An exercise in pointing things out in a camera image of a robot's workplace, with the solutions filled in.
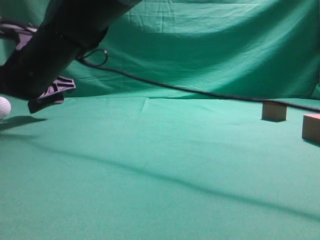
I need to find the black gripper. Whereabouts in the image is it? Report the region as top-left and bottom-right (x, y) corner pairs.
(0, 18), (108, 114)

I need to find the red-brown cube block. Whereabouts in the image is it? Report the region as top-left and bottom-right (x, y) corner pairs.
(261, 103), (288, 122)
(302, 114), (320, 144)

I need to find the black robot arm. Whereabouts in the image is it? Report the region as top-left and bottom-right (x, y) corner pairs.
(0, 0), (138, 113)

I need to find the red-brown cube block far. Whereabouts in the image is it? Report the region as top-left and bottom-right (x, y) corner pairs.
(261, 103), (288, 122)

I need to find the white dimpled ball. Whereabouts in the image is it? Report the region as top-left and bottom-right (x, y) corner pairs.
(0, 96), (12, 120)

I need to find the red-brown cube block near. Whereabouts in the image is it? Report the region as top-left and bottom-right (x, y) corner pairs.
(302, 114), (320, 144)

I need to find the black cable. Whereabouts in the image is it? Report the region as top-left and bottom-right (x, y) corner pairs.
(76, 48), (320, 113)

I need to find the green cloth backdrop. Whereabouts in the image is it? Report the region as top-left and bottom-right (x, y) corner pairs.
(0, 0), (320, 240)

